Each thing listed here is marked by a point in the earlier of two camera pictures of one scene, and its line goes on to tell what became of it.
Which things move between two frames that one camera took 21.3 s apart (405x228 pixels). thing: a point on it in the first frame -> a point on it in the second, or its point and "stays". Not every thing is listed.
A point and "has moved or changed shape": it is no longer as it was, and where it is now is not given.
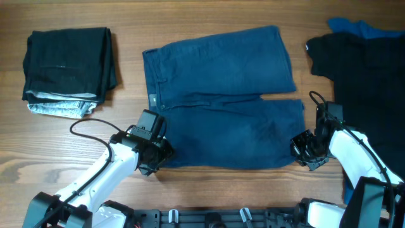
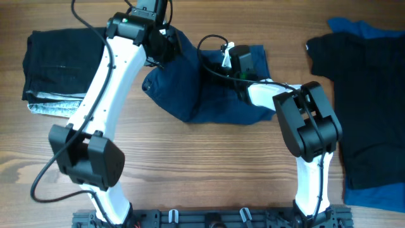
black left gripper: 167,152 -> 172,34
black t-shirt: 368,75 stays
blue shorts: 209,90 has moved or changed shape
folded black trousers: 69,61 stays
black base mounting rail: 219,218 stays
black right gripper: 296,148 -> 212,77
